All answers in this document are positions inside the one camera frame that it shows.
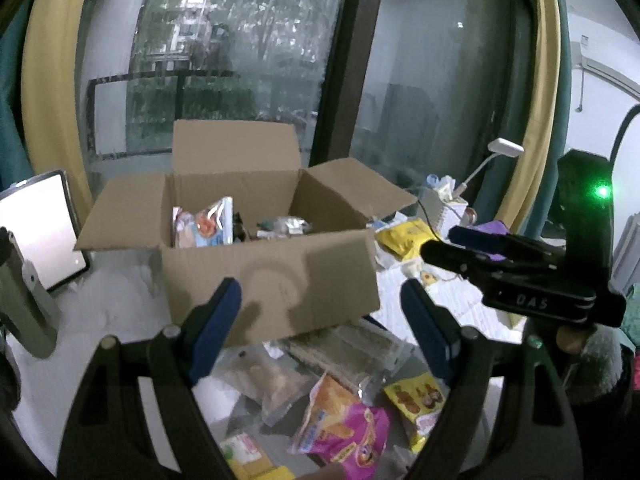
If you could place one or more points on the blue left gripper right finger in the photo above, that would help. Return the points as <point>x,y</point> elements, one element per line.
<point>434,329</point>

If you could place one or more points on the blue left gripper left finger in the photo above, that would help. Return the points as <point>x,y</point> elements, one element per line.
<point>208,327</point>

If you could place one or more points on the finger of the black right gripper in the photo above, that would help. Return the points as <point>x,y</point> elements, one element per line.
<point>490,239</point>
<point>478,266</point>

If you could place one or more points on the magenta snack bag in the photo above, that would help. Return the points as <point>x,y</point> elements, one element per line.
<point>339,428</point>

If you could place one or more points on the white red snack bag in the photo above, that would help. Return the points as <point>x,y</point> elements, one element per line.
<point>283,227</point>

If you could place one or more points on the purple cloth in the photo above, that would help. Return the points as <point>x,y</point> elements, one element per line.
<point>492,227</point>

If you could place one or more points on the white perforated basket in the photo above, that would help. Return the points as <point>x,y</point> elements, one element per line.
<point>441,216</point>

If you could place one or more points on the yellow red snack bag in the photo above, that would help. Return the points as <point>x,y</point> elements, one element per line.
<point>419,400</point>

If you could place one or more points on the beige snack bag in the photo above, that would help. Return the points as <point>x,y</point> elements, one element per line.
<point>360,355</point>

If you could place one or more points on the yellow plastic bag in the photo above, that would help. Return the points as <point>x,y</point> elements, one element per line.
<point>404,241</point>

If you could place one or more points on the clear plastic snack bag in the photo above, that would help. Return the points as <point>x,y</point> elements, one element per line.
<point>274,385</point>

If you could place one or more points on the white desk lamp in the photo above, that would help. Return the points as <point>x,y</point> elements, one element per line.
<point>499,147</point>

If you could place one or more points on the brown cardboard box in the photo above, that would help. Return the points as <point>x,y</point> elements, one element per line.
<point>290,286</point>

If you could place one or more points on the steel thermos bottle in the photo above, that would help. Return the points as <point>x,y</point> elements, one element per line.
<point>28,311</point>

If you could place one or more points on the white tablet screen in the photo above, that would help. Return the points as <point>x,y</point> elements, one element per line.
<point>40,213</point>

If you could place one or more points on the yellow curtain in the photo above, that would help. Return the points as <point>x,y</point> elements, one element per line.
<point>49,95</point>

